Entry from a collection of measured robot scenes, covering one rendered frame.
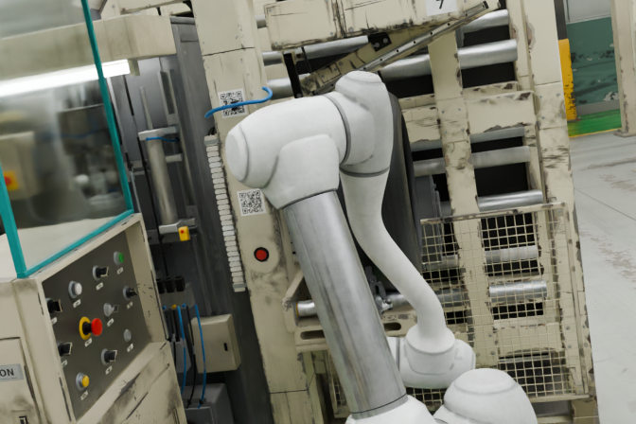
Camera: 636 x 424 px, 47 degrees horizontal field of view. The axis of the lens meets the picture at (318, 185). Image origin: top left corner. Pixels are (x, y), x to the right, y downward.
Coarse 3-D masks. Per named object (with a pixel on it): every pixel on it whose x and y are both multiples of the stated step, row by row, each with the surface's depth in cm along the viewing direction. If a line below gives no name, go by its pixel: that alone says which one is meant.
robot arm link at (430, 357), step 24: (360, 192) 139; (360, 216) 142; (360, 240) 145; (384, 240) 145; (384, 264) 147; (408, 264) 148; (408, 288) 149; (432, 312) 151; (408, 336) 157; (432, 336) 153; (408, 360) 155; (432, 360) 153; (456, 360) 154; (408, 384) 157; (432, 384) 156
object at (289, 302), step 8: (296, 280) 222; (304, 280) 226; (296, 288) 215; (304, 288) 224; (288, 296) 208; (296, 296) 213; (304, 296) 223; (288, 304) 205; (288, 312) 205; (296, 312) 209; (288, 320) 206; (296, 320) 209; (288, 328) 206
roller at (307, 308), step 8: (376, 296) 205; (392, 296) 204; (400, 296) 203; (296, 304) 210; (304, 304) 209; (312, 304) 208; (392, 304) 204; (400, 304) 204; (408, 304) 204; (304, 312) 208; (312, 312) 208
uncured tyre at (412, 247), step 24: (312, 96) 211; (408, 144) 229; (408, 168) 233; (336, 192) 186; (384, 192) 185; (408, 192) 192; (384, 216) 185; (408, 216) 189; (408, 240) 191; (384, 288) 202
